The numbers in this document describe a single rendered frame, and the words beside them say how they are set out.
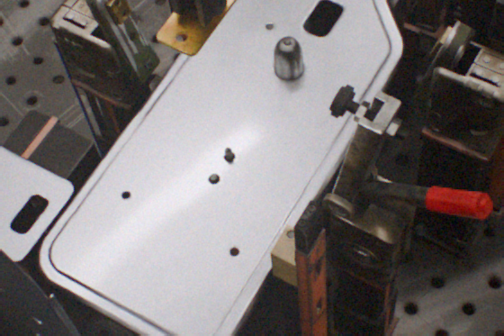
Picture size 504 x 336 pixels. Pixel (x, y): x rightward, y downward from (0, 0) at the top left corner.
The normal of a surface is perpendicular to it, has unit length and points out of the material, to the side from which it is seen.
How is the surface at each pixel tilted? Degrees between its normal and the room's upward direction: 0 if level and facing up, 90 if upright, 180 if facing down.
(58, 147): 0
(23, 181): 0
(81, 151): 0
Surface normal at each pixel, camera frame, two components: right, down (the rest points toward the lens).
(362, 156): -0.51, 0.77
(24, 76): -0.07, -0.49
